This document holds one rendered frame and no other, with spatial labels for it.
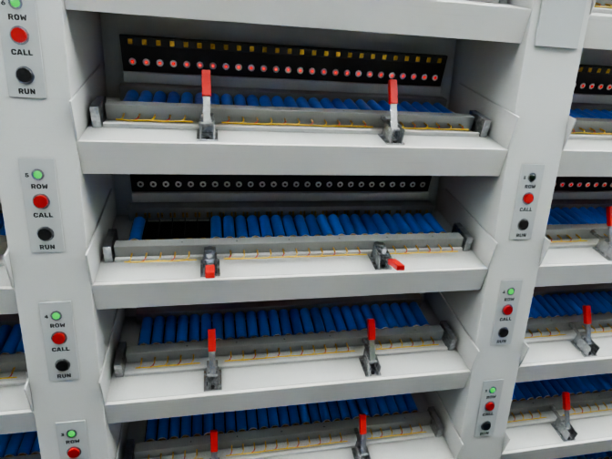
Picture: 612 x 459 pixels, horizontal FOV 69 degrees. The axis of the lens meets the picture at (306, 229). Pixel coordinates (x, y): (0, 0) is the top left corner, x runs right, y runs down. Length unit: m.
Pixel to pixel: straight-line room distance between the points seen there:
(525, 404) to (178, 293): 0.76
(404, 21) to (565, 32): 0.24
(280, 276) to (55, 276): 0.31
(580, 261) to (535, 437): 0.38
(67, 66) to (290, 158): 0.29
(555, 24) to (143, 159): 0.60
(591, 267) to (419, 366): 0.34
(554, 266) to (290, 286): 0.45
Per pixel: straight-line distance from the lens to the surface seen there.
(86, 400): 0.78
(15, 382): 0.84
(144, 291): 0.68
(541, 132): 0.78
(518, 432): 1.09
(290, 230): 0.74
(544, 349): 0.99
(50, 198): 0.65
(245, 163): 0.63
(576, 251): 0.94
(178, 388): 0.77
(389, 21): 0.67
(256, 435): 0.91
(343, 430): 0.94
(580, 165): 0.85
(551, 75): 0.78
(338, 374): 0.80
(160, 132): 0.65
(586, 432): 1.17
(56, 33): 0.64
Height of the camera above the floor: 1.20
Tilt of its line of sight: 17 degrees down
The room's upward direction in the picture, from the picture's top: 2 degrees clockwise
